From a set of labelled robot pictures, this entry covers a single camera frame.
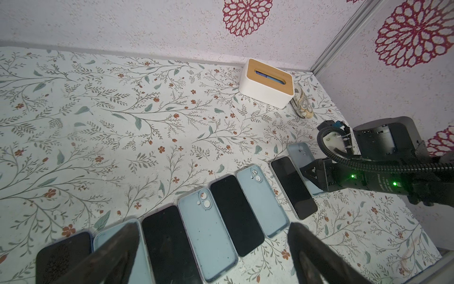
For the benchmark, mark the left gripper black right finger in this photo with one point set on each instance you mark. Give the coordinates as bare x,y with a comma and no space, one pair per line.
315,262

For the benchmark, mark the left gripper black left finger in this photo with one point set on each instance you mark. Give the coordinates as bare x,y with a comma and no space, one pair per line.
112,263

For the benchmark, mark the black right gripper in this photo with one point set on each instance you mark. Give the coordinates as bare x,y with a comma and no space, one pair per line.
319,172

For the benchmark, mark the light blue phone case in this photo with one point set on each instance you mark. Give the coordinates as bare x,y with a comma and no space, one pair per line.
141,271

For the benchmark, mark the black bare phone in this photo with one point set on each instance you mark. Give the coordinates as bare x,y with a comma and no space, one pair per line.
292,184
238,216
57,259

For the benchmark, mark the purple bare phone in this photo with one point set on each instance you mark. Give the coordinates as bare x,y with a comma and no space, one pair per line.
170,253

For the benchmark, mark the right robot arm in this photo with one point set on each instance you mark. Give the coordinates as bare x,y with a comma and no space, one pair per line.
386,155

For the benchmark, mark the white tissue box wooden lid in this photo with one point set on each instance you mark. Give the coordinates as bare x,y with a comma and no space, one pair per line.
266,84

